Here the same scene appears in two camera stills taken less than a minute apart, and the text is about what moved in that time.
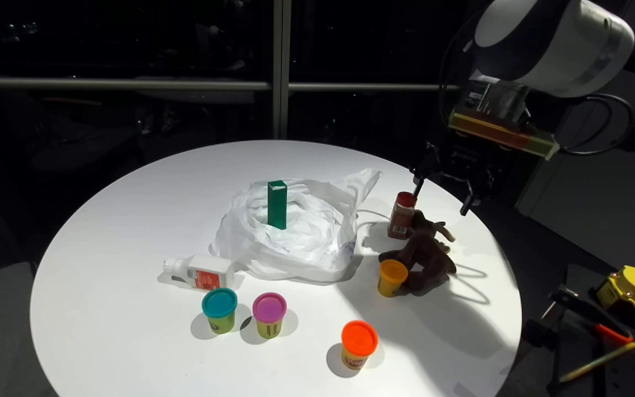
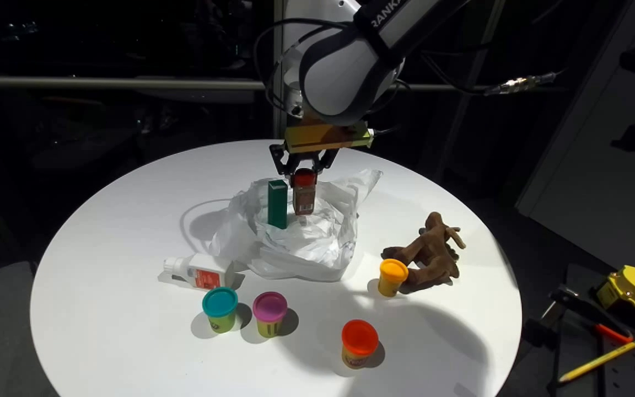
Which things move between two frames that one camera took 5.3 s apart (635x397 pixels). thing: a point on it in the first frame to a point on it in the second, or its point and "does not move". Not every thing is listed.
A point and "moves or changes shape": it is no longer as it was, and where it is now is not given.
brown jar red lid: (402, 216) to (306, 183)
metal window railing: (279, 78) does not move
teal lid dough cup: (220, 307) does not move
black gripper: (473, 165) to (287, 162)
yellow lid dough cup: (391, 275) does not move
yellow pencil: (617, 354) does not move
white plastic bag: (318, 238) moves or changes shape
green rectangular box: (279, 204) does not move
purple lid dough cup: (270, 312) does not move
